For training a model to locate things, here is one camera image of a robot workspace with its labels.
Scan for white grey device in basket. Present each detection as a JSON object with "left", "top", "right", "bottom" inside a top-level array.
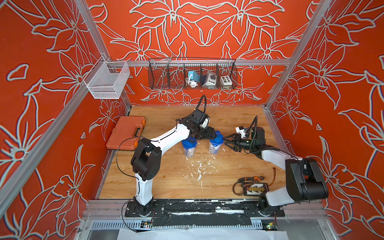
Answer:
[{"left": 201, "top": 72, "right": 217, "bottom": 89}]

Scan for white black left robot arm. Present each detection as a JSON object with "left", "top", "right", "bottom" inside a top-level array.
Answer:
[{"left": 131, "top": 109, "right": 216, "bottom": 208}]

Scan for blue white item in basket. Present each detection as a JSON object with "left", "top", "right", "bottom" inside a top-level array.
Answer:
[{"left": 186, "top": 71, "right": 200, "bottom": 88}]

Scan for black wire wall basket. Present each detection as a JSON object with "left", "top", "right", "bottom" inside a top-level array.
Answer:
[{"left": 148, "top": 57, "right": 238, "bottom": 90}]

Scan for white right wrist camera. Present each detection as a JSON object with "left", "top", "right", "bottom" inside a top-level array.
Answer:
[{"left": 235, "top": 126, "right": 248, "bottom": 139}]

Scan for blue lid of jar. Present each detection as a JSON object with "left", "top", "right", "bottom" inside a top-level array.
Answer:
[
  {"left": 182, "top": 137, "right": 197, "bottom": 150},
  {"left": 210, "top": 131, "right": 224, "bottom": 147}
]

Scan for clear jar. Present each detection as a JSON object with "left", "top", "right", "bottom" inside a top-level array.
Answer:
[
  {"left": 209, "top": 143, "right": 221, "bottom": 155},
  {"left": 184, "top": 148, "right": 196, "bottom": 158}
]

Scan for orange black pliers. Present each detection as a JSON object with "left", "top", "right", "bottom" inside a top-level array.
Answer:
[{"left": 238, "top": 176, "right": 265, "bottom": 183}]

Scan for white button box in basket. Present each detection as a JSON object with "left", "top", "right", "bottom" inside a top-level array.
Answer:
[{"left": 220, "top": 75, "right": 233, "bottom": 89}]

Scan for clear plastic wall bin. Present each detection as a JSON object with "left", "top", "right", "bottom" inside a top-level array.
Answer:
[{"left": 83, "top": 59, "right": 131, "bottom": 100}]

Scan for orange plastic tool case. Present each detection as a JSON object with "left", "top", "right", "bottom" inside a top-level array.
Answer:
[{"left": 106, "top": 116, "right": 146, "bottom": 151}]

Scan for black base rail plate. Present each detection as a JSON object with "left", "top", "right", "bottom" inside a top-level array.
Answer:
[{"left": 122, "top": 199, "right": 267, "bottom": 218}]

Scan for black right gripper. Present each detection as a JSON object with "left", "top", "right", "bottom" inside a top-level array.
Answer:
[{"left": 223, "top": 134, "right": 256, "bottom": 154}]

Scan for black charger board with connectors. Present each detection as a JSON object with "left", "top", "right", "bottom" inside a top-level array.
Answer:
[{"left": 242, "top": 183, "right": 269, "bottom": 196}]

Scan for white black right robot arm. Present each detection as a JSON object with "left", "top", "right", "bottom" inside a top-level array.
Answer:
[{"left": 224, "top": 126, "right": 329, "bottom": 212}]

